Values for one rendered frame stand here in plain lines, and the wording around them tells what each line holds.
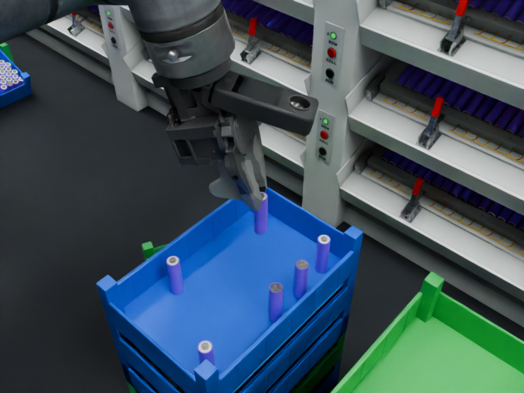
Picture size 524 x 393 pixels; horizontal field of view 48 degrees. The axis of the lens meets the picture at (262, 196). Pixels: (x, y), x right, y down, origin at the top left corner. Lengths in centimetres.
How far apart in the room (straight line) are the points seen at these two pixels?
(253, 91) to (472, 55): 45
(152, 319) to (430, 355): 37
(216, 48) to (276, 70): 65
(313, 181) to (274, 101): 68
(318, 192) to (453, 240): 32
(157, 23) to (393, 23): 54
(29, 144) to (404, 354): 121
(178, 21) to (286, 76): 68
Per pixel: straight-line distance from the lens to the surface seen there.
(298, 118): 63
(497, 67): 98
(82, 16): 192
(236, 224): 92
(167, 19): 59
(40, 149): 168
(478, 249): 119
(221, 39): 62
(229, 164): 67
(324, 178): 128
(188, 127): 67
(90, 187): 152
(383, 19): 106
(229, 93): 64
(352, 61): 109
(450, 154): 109
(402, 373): 78
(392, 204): 124
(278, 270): 86
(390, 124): 113
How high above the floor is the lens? 99
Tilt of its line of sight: 44 degrees down
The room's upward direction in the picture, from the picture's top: straight up
